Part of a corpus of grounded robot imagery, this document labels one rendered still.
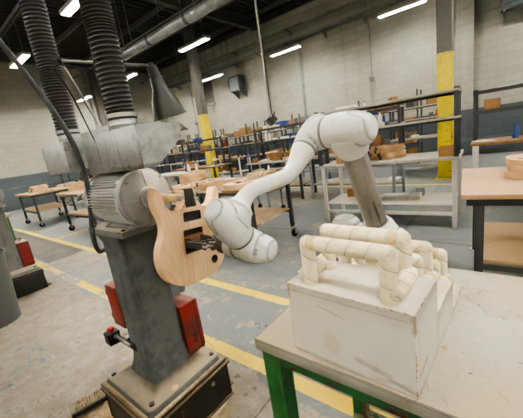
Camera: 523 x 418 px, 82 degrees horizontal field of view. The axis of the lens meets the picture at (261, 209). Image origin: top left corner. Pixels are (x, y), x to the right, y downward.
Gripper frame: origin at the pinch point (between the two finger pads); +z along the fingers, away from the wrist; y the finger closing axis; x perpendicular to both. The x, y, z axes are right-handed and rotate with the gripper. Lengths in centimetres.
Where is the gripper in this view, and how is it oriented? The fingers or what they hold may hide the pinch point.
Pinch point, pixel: (194, 240)
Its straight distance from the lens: 130.2
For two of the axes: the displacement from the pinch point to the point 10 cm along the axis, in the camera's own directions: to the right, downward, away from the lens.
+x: -0.8, -9.9, -1.3
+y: 6.2, -1.5, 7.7
